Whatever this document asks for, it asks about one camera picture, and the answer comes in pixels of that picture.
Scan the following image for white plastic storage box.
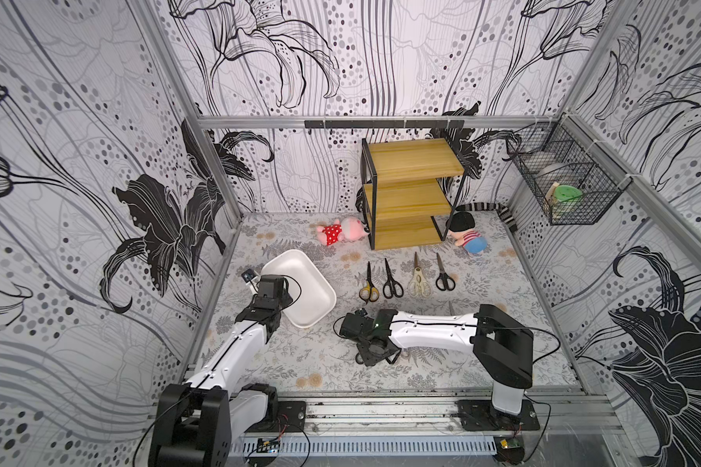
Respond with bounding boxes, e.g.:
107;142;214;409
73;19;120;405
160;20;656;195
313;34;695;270
261;249;337;329

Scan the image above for yellow handled scissors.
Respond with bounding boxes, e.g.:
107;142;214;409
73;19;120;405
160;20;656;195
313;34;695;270
358;263;380;304

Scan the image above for all black scissors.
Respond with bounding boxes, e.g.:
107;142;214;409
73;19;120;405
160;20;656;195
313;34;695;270
383;259;404;300

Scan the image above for cream handled kitchen scissors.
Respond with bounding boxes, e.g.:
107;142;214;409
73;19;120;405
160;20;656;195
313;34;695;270
408;253;432;298

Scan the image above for black handled steel scissors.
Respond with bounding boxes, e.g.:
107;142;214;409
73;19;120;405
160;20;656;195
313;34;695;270
435;253;457;292

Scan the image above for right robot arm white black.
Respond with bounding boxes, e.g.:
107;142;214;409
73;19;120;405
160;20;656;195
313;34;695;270
336;305;535;418

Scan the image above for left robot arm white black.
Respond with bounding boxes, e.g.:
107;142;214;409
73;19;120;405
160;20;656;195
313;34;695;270
147;274;295;466

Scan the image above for pink plush doll red dress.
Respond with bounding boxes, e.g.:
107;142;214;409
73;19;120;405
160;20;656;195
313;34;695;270
317;217;369;246

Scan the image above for plush doll blue shorts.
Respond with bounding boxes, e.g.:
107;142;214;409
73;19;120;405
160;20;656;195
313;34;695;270
447;211;488;254

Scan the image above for striped black white plush tail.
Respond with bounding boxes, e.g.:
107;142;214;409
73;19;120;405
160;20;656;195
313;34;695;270
456;201;519;234

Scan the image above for green lid in basket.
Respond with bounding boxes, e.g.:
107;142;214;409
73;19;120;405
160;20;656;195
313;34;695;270
553;185;583;214

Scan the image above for white slotted cable duct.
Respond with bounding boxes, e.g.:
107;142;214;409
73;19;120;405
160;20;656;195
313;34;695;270
230;435;497;458

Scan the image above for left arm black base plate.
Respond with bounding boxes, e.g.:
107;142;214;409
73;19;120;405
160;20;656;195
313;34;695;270
251;401;307;434

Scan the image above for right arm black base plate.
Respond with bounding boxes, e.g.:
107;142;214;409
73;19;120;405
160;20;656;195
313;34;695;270
457;399;541;433

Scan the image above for wooden shelf black frame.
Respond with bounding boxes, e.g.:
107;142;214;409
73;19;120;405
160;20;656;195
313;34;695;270
360;138;465;251

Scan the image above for black hook rail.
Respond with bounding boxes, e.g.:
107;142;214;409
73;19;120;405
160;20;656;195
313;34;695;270
304;119;465;130

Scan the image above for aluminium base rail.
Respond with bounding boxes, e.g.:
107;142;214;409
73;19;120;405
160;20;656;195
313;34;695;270
278;390;623;436

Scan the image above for black wire basket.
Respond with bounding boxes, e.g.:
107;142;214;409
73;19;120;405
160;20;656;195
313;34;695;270
507;123;629;226

